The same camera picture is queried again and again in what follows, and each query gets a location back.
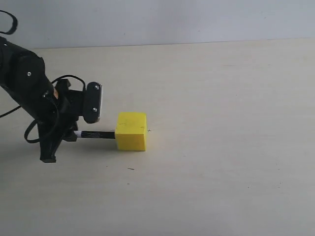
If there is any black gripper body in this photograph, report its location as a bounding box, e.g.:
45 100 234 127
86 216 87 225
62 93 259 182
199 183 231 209
33 78 86 125

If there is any black and white marker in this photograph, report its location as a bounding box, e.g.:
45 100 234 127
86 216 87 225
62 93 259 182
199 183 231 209
74 131 115 139

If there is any yellow foam cube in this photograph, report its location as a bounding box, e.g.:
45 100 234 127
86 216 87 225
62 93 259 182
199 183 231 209
115 112 147 151

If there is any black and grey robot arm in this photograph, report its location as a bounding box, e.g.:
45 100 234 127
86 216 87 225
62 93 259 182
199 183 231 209
0 37 86 163

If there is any black cable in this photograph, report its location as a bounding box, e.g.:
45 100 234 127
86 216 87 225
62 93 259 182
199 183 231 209
0 9 87 143

